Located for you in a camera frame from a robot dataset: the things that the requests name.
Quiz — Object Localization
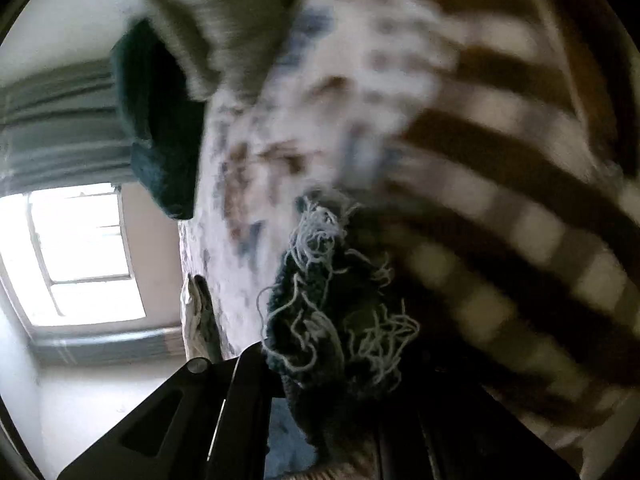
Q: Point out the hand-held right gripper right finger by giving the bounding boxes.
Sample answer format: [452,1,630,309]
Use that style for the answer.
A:
[372,382,584,480]

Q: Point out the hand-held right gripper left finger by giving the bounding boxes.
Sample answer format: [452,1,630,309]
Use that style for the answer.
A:
[57,342,282,480]

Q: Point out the blue jeans pants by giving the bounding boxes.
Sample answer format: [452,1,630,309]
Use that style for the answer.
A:
[256,194,422,467]

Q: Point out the folded grey pants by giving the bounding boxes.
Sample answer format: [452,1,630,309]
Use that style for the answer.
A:
[197,276,223,361]

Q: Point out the folded white pants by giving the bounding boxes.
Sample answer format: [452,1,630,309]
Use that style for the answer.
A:
[181,274,211,361]

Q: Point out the grey-blue curtain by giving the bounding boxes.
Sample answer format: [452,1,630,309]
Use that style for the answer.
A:
[29,326,187,367]
[0,57,137,197]

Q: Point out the window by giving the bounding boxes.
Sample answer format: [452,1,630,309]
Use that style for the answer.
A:
[0,184,147,330]

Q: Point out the brown checked bed sheet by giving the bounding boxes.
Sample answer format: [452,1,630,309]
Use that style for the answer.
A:
[345,0,640,453]

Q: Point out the large dark green pillow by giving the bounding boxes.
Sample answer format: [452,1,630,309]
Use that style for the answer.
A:
[110,18,207,221]

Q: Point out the grey fuzzy cloth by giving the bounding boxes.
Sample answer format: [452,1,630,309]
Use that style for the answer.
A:
[131,0,297,102]

